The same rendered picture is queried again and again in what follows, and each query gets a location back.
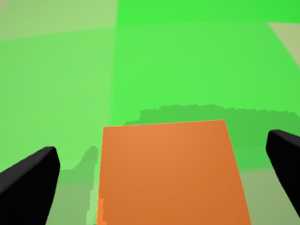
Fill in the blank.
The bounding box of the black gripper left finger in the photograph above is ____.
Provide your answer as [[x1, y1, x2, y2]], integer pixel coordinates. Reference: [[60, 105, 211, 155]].
[[0, 146, 60, 225]]

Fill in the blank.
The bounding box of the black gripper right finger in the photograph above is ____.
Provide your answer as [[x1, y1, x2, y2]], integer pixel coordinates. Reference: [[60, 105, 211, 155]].
[[265, 128, 300, 217]]

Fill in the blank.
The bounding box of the orange block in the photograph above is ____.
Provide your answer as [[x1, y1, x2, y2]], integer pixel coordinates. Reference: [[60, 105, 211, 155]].
[[97, 119, 251, 225]]

